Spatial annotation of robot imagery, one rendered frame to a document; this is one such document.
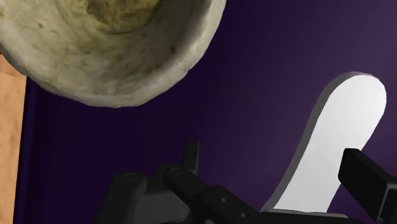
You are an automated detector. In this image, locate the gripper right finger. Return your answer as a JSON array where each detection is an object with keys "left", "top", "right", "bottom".
[{"left": 337, "top": 148, "right": 397, "bottom": 223}]

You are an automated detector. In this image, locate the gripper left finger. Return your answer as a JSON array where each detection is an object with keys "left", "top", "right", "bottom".
[{"left": 93, "top": 139, "right": 265, "bottom": 224}]

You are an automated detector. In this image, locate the white flat curved object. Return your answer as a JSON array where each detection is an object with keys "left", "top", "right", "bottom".
[{"left": 260, "top": 71, "right": 387, "bottom": 218}]

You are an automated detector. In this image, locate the purple table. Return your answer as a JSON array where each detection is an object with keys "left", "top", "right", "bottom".
[{"left": 13, "top": 0, "right": 397, "bottom": 224}]

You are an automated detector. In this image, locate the beige stone bowl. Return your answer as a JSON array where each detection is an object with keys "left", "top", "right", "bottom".
[{"left": 0, "top": 0, "right": 228, "bottom": 109}]

